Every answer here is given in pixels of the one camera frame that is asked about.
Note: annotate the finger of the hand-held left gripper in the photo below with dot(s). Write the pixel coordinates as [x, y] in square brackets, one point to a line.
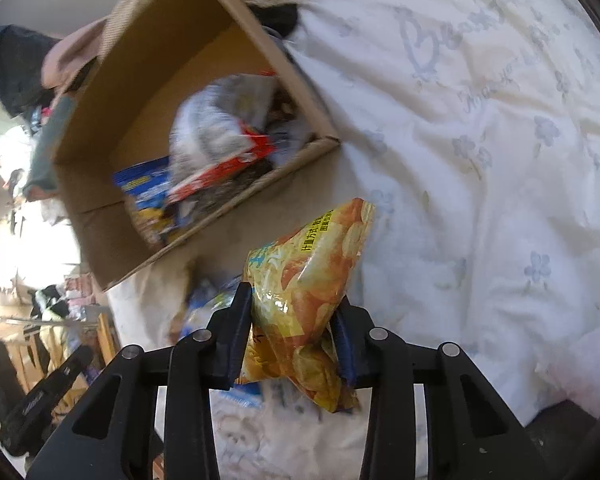
[45, 392]

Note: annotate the blue yellow snack packet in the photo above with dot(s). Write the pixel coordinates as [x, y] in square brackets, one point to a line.
[205, 305]

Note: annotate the white red-striped snack bag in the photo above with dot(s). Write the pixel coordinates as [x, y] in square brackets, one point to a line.
[210, 125]

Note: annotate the yellow chips bag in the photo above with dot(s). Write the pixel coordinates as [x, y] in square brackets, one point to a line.
[305, 280]

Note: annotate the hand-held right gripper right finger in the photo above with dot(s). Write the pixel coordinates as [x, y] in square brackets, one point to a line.
[345, 355]

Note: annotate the dark hanging jacket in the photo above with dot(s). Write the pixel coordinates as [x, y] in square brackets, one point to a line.
[15, 70]

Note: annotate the teal padded headboard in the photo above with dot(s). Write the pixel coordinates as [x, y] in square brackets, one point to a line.
[50, 145]

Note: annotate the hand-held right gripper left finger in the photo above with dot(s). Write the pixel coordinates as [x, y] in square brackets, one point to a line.
[235, 330]

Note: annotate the pink cloth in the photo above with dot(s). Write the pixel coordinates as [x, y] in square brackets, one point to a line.
[70, 55]

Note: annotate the black cloth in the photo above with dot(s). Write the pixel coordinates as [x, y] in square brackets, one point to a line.
[280, 17]

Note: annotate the pink printed blanket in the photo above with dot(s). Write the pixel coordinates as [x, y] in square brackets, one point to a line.
[580, 365]

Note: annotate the brown cardboard box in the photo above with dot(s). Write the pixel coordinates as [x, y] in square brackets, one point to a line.
[130, 85]

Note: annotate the white floral bed sheet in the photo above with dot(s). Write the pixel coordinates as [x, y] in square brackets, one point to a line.
[480, 185]

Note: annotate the beige checked quilt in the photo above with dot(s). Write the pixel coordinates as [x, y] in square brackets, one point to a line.
[130, 0]

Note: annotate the blue snack bag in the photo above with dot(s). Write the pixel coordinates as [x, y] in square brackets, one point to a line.
[140, 180]

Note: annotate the clear dark seed packet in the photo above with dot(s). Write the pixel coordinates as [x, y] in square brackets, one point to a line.
[235, 182]

